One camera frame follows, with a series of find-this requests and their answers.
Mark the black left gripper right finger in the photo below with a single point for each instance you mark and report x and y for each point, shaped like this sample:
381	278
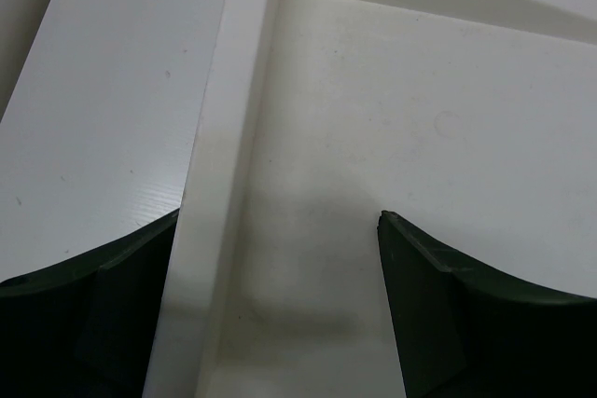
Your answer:
466	329

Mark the white drawer cabinet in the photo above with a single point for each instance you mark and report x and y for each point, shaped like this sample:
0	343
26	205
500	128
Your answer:
473	119

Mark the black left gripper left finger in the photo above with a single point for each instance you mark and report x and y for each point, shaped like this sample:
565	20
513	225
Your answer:
85	327

